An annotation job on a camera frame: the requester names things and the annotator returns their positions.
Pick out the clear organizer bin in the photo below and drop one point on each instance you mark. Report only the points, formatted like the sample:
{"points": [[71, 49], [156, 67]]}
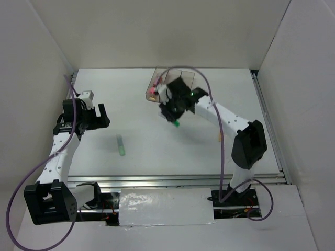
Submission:
{"points": [[188, 78], [160, 71], [171, 75]]}

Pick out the clear right organizer bin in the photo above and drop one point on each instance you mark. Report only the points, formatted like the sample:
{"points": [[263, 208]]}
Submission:
{"points": [[188, 78]]}

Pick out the aluminium front rail frame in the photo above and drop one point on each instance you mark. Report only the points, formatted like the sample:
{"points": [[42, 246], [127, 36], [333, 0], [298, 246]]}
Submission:
{"points": [[160, 181]]}

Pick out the clear blue highlighter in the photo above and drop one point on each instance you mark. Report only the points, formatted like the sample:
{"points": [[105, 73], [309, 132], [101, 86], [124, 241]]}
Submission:
{"points": [[161, 115]]}

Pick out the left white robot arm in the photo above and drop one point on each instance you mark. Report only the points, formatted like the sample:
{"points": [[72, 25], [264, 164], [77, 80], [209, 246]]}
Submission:
{"points": [[50, 200]]}

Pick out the pink cap pen bundle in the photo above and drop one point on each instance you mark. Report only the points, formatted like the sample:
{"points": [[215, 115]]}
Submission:
{"points": [[154, 84]]}

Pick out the clear left organizer bin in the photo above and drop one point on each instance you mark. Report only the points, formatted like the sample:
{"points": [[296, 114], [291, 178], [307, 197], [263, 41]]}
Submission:
{"points": [[160, 71]]}

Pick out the clear green highlighter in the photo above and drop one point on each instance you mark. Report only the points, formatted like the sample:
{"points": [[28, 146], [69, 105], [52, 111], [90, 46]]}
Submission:
{"points": [[120, 144]]}

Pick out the clear middle organizer bin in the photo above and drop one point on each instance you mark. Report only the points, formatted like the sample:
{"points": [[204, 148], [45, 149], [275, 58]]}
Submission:
{"points": [[171, 75]]}

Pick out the black green highlighter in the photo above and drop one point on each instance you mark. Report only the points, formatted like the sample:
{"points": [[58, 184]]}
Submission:
{"points": [[176, 123]]}

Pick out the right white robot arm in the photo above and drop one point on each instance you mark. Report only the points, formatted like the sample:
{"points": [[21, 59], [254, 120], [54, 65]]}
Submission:
{"points": [[249, 142]]}

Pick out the white foil cover plate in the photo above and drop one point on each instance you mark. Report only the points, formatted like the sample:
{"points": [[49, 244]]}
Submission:
{"points": [[165, 207]]}

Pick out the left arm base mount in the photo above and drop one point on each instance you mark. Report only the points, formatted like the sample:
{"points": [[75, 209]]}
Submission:
{"points": [[93, 205]]}

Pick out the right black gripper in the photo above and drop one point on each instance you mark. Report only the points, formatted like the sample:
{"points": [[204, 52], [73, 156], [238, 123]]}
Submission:
{"points": [[165, 106]]}

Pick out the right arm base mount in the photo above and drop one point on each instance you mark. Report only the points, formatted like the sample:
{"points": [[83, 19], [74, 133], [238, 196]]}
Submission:
{"points": [[236, 206]]}

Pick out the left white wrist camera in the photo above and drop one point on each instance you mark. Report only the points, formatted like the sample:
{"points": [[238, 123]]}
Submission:
{"points": [[87, 97]]}

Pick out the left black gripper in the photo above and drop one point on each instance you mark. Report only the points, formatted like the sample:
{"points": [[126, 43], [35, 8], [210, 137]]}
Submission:
{"points": [[102, 121]]}

